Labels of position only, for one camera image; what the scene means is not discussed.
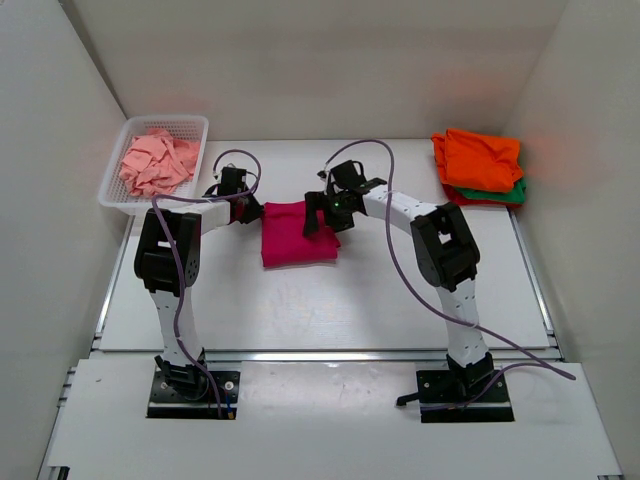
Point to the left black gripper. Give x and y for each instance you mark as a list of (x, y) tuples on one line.
[(254, 211)]

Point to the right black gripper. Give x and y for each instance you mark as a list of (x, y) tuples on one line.
[(318, 202)]

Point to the magenta t shirt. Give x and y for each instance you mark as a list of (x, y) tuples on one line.
[(283, 242)]

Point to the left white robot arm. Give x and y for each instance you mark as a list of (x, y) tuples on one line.
[(167, 261)]

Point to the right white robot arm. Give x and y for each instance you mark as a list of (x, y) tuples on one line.
[(446, 255)]

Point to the pink t shirt in basket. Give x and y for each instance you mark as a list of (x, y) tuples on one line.
[(158, 163)]

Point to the red folded t shirt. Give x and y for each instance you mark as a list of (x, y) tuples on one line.
[(454, 196)]

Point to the orange folded t shirt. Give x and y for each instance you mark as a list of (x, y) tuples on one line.
[(479, 162)]

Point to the green folded t shirt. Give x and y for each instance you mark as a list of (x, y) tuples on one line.
[(515, 197)]

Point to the aluminium table rail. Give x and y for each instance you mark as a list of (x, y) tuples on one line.
[(333, 356)]

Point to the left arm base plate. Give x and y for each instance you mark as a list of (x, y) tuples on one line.
[(187, 393)]

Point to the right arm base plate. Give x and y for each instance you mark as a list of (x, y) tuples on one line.
[(441, 399)]

